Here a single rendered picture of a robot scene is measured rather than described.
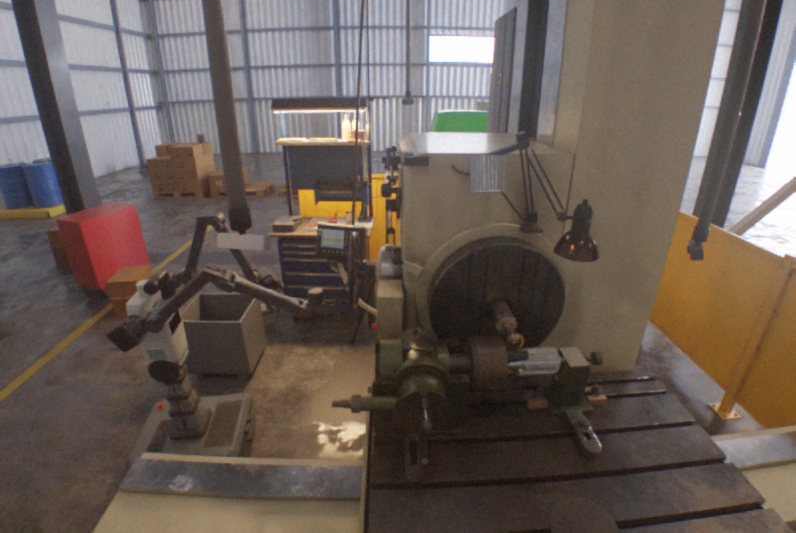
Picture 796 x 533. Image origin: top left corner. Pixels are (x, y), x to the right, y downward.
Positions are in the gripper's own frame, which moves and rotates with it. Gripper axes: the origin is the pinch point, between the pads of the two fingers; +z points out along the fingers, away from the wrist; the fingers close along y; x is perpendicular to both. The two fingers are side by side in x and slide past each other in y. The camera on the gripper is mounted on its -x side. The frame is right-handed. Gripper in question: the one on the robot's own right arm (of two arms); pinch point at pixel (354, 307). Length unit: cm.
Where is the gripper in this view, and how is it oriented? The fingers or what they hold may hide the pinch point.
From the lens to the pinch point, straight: 179.7
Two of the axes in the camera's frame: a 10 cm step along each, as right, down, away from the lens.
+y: -0.1, -9.9, 1.5
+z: 10.0, -0.1, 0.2
